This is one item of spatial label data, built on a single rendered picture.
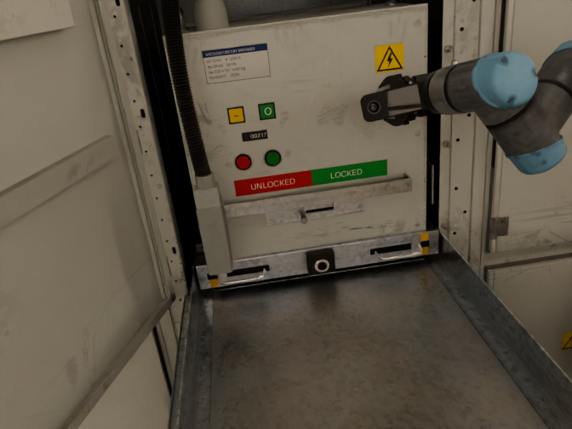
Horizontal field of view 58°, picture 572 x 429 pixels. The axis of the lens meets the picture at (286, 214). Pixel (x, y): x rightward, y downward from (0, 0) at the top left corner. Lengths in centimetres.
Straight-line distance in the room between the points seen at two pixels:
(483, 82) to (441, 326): 47
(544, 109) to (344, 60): 38
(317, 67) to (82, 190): 48
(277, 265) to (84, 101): 51
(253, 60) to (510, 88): 47
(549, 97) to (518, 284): 61
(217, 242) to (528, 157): 55
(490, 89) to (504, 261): 65
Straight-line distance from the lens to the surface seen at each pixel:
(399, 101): 88
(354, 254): 115
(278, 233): 110
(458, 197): 119
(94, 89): 99
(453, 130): 113
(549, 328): 147
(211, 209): 95
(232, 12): 178
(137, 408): 138
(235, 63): 99
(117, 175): 103
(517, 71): 76
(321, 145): 105
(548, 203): 128
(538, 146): 81
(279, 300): 111
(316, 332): 101
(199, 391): 93
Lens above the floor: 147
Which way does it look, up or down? 25 degrees down
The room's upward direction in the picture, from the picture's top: 7 degrees counter-clockwise
